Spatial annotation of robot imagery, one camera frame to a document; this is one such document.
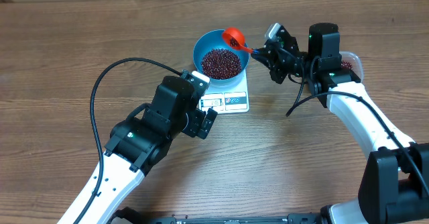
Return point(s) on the red adzuki beans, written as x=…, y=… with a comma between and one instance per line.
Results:
x=346, y=65

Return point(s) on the red beans in bowl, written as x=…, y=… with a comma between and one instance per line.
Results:
x=221, y=64

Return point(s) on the clear plastic food container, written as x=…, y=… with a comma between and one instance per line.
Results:
x=356, y=61

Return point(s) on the orange measuring scoop blue handle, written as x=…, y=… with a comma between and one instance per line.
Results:
x=232, y=32

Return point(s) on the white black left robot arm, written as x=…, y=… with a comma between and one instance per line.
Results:
x=139, y=142

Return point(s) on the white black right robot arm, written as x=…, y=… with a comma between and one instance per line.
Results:
x=394, y=186

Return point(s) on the red beans in scoop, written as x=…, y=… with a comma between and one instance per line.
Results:
x=233, y=43

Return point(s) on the white digital kitchen scale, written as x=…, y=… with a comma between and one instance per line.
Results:
x=227, y=96

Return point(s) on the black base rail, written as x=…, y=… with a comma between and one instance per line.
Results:
x=130, y=216

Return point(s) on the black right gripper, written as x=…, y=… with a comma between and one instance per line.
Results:
x=277, y=60

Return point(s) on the blue plastic bowl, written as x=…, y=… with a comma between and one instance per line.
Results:
x=213, y=40

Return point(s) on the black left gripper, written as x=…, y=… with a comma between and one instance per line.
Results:
x=197, y=117

